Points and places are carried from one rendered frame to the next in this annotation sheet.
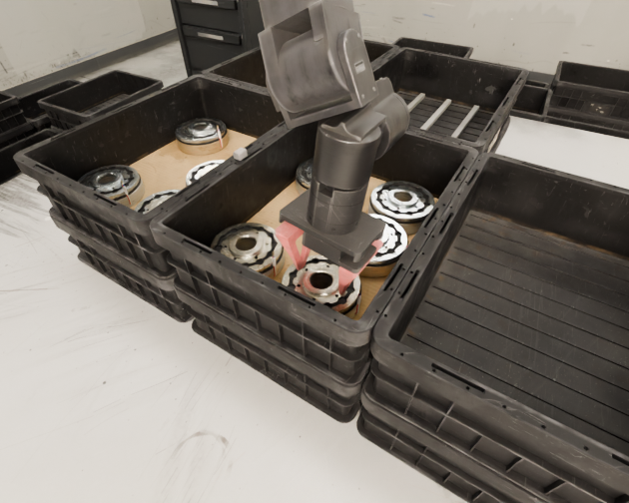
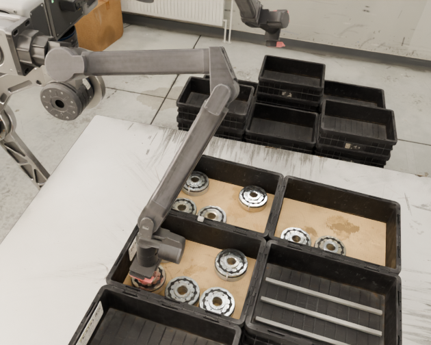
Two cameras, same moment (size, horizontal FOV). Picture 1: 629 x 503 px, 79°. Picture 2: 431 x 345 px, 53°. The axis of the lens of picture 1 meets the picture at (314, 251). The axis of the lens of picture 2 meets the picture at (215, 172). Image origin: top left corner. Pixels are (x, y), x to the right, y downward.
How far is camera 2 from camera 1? 108 cm
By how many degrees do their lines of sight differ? 50
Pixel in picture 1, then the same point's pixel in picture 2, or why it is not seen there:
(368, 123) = (149, 243)
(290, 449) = not seen: hidden behind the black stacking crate
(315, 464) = not seen: hidden behind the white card
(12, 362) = (126, 198)
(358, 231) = (142, 267)
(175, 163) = (228, 196)
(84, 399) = (115, 227)
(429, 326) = (140, 326)
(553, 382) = not seen: outside the picture
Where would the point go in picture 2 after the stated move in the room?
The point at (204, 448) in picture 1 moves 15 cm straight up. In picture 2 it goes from (102, 272) to (95, 246)
